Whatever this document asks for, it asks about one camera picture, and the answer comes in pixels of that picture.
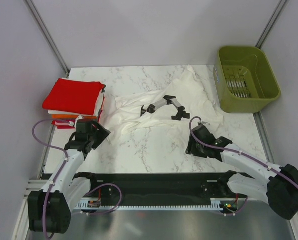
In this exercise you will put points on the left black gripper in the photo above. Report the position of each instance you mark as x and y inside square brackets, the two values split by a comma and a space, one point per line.
[102, 134]

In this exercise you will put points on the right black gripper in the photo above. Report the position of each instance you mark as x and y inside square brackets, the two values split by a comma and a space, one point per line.
[190, 148]

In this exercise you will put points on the white t shirt robot print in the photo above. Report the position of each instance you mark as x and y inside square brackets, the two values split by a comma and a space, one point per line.
[185, 97]

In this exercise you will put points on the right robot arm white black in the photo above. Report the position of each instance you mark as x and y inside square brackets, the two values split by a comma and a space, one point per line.
[270, 183]

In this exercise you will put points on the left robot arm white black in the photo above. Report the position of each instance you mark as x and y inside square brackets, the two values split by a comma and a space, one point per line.
[50, 207]

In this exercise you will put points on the pink red folded shirts bottom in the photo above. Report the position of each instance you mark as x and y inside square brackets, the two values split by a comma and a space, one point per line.
[63, 124]

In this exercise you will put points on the orange folded t shirt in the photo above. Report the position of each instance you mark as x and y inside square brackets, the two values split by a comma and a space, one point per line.
[68, 115]

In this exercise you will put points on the red folded t shirt top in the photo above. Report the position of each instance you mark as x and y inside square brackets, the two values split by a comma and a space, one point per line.
[65, 90]

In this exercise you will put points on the olive green plastic basket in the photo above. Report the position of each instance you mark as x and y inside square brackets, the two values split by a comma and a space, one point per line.
[244, 80]

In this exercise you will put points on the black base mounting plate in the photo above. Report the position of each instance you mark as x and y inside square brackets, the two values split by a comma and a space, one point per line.
[158, 188]

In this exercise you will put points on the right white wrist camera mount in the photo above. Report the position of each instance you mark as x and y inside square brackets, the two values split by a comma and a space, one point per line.
[203, 123]

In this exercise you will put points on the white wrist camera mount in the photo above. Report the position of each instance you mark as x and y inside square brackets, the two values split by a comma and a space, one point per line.
[73, 122]
[203, 123]

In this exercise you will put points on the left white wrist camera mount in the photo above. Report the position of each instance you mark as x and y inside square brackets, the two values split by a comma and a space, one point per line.
[73, 122]

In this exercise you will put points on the white slotted cable duct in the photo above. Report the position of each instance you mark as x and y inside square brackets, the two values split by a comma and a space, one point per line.
[214, 205]

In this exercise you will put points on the aluminium rail base frame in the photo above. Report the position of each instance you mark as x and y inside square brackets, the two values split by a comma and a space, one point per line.
[22, 226]

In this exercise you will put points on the left aluminium frame post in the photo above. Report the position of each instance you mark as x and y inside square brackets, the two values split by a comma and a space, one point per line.
[46, 34]

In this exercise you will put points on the aluminium frame post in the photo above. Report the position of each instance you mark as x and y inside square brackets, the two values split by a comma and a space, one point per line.
[46, 34]
[271, 23]

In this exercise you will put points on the right aluminium frame post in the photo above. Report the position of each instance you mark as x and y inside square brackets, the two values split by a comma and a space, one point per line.
[271, 23]

